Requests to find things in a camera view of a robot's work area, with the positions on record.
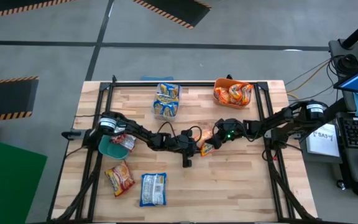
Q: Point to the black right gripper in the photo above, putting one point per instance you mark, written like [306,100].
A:
[228,130]

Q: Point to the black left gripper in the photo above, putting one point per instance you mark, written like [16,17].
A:
[180,143]

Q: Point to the orange Maruchan ramen pack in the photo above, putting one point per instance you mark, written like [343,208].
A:
[220,95]
[235,93]
[204,146]
[247,93]

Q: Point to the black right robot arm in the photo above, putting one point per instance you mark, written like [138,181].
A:
[275,121]

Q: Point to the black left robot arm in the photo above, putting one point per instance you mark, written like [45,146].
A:
[141,133]

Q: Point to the orange plastic bin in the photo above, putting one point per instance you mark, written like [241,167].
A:
[216,106]

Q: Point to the clear plastic bin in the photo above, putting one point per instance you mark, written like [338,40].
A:
[154,93]

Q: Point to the green plastic bin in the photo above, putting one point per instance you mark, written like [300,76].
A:
[112,152]

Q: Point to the blue tape strip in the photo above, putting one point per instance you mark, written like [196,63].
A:
[157,78]

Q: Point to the white paper sheet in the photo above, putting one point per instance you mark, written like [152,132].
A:
[323,140]

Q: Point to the black caster wheel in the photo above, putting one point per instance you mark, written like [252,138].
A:
[341,185]

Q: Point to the grey computer cart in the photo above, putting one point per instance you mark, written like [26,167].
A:
[353,168]

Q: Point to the black hazard-striped floor mat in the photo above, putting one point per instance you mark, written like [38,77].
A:
[5,4]
[8,96]
[172,9]

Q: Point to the grey equipment box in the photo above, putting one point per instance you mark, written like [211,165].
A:
[337,46]

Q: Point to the green floor mat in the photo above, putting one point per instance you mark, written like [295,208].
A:
[8,180]

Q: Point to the black aluminium table frame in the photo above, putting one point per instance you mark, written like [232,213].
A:
[197,84]

